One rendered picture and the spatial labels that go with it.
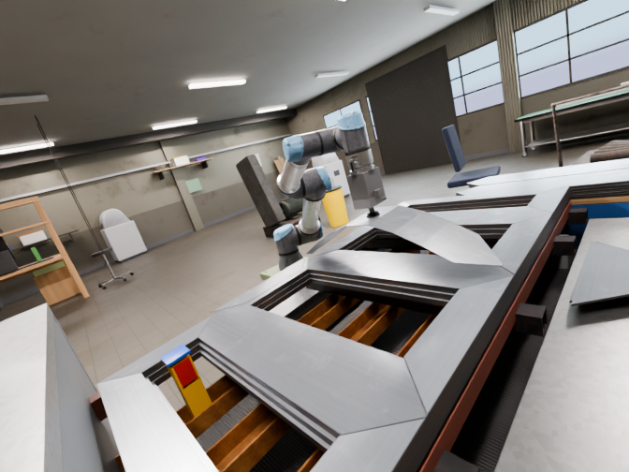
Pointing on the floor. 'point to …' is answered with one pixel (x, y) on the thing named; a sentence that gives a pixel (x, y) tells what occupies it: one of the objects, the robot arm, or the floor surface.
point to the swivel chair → (462, 161)
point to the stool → (109, 268)
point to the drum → (335, 207)
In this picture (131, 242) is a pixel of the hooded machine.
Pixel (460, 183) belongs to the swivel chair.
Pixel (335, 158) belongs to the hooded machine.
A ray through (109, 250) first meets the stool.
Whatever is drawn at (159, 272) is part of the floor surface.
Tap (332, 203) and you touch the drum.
